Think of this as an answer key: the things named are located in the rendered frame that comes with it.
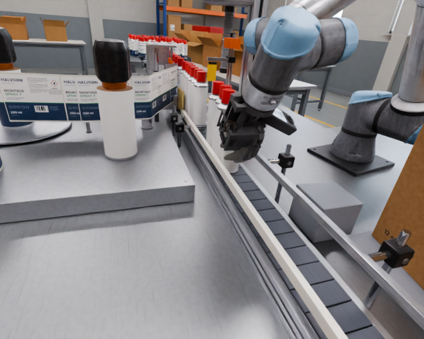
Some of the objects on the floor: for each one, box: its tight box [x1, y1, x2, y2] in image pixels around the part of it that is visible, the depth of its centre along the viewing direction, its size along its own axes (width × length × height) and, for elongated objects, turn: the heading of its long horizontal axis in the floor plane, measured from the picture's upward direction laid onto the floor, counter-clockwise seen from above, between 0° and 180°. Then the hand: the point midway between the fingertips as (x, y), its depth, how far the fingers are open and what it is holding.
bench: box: [287, 66, 337, 112], centre depth 536 cm, size 220×80×78 cm, turn 20°
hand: (238, 157), depth 67 cm, fingers closed, pressing on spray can
